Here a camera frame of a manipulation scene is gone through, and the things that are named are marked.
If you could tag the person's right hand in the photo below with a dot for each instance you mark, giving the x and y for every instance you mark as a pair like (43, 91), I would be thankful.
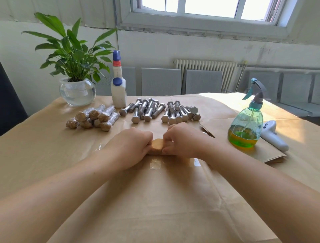
(186, 141)

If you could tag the person's left hand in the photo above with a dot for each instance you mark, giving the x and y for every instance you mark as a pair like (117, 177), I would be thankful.
(127, 147)

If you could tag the sheet of clear film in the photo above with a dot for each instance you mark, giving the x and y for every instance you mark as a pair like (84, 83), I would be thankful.
(170, 161)

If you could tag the stack of brown paper sheets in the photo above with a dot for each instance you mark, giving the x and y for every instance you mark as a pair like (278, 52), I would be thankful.
(220, 127)

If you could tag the pile of steel bolts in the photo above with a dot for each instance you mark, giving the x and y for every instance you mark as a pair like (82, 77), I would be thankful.
(157, 110)

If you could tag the steel hex bolt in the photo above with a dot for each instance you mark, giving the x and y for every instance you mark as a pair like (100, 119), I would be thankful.
(84, 115)

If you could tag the green spray bottle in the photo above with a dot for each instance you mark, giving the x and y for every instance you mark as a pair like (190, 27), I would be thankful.
(245, 127)

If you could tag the person's right forearm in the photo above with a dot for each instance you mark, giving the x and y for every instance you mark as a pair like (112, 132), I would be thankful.
(270, 193)

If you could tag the person's left forearm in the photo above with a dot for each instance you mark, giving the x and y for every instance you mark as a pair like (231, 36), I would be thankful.
(47, 200)

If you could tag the white glue bottle blue cap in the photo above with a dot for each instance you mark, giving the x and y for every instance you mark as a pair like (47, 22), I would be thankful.
(118, 92)

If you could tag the grey chair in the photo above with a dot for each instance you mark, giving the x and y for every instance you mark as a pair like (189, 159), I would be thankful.
(300, 92)
(270, 85)
(130, 81)
(203, 81)
(161, 81)

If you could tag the round glass vase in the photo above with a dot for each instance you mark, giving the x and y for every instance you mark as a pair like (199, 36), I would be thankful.
(77, 93)

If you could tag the white radiator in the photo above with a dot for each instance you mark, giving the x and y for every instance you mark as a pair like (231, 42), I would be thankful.
(205, 67)

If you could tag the large brown paper table cover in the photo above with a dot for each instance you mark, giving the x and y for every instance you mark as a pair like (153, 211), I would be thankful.
(40, 145)

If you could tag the white handheld controller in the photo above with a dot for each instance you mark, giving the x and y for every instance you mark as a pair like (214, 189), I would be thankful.
(274, 135)

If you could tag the green leafy plant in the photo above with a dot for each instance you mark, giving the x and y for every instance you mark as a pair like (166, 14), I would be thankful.
(70, 47)

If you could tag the black trash bin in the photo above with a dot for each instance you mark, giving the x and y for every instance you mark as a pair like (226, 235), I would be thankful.
(11, 102)

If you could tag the white framed window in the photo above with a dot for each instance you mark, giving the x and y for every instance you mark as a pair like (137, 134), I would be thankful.
(210, 15)

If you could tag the white vertical blind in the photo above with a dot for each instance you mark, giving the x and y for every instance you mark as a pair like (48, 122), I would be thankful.
(50, 9)

